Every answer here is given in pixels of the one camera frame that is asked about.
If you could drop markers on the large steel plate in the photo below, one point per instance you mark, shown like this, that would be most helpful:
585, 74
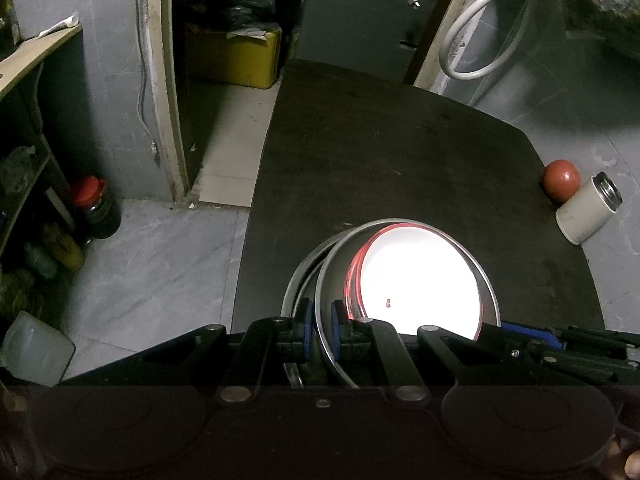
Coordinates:
286, 305

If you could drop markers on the white plastic jug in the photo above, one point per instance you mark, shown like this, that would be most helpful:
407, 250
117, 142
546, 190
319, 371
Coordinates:
32, 350

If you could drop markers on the black plastic bags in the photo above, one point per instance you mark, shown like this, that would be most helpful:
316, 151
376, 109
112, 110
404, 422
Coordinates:
230, 7

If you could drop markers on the white door frame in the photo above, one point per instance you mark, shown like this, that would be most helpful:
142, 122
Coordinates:
162, 85

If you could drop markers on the white door post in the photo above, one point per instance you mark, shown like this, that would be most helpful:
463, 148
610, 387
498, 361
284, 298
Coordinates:
440, 45

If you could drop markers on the dark glass bottle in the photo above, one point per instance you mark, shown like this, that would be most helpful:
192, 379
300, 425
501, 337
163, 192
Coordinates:
7, 20

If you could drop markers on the yellow bottle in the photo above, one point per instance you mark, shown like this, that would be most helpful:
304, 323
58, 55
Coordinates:
65, 250

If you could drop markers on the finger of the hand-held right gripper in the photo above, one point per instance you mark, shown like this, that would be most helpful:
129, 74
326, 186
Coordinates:
530, 334
590, 367

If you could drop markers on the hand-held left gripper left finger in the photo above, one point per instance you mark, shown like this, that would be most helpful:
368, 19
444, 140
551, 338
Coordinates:
302, 332

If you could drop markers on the red ball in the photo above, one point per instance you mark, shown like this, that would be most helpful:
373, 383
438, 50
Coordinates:
561, 182

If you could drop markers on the white bowl with red rim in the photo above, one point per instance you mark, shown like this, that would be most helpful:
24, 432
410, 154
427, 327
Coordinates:
348, 285

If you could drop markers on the white bowl with dark mark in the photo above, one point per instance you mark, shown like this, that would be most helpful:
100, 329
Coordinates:
420, 280

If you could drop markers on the white cloth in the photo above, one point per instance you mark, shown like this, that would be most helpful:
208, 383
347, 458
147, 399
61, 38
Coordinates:
60, 26

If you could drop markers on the green bottle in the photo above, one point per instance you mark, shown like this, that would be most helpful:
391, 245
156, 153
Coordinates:
40, 260

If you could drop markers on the steel bowl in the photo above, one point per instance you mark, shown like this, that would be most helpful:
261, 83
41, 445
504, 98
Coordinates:
337, 260

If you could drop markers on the dark bottle with red cap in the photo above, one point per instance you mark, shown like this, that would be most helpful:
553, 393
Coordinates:
97, 210

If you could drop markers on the yellow box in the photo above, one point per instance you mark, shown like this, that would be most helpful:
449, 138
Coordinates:
230, 62

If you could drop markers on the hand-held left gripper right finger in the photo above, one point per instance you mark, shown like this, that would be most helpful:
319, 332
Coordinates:
339, 335

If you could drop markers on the dark grey cabinet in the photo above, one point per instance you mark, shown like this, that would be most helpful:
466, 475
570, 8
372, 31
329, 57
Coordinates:
360, 20

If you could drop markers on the person's right hand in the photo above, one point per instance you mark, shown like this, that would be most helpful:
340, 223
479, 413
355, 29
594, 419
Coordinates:
627, 462

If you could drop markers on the white thermos cup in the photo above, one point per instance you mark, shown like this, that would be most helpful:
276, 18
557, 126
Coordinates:
582, 212

